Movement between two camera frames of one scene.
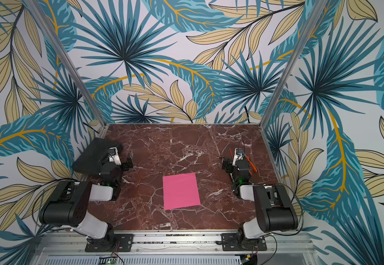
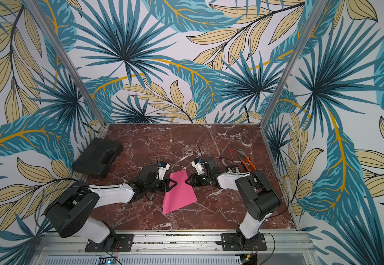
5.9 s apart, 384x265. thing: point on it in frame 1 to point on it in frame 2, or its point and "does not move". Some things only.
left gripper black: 129,164 to 166,185
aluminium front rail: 177,250 does not move
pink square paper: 180,191 does not move
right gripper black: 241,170 to 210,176
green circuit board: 107,260 does not move
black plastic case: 90,160 does not move
